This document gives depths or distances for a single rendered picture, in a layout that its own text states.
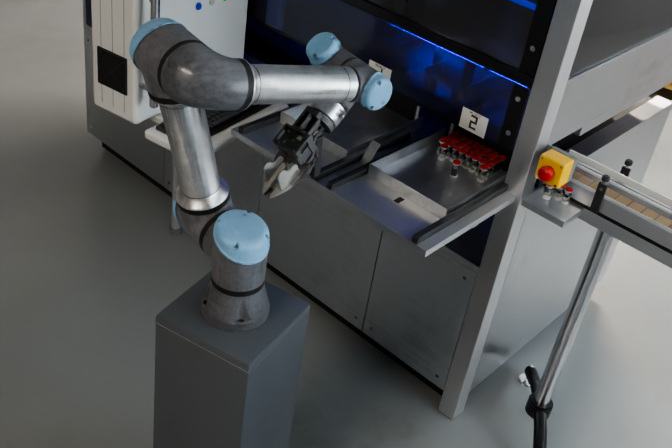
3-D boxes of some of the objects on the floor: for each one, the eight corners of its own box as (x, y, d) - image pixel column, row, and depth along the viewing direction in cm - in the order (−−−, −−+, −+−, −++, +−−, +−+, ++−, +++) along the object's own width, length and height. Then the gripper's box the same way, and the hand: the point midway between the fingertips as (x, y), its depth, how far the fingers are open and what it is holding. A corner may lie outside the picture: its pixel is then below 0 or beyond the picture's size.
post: (449, 400, 282) (669, -336, 166) (463, 410, 279) (698, -332, 163) (437, 409, 278) (655, -339, 162) (452, 420, 274) (684, -335, 159)
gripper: (298, 99, 188) (240, 173, 183) (331, 116, 183) (272, 192, 179) (310, 119, 195) (254, 191, 191) (342, 136, 191) (286, 210, 186)
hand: (271, 192), depth 187 cm, fingers closed
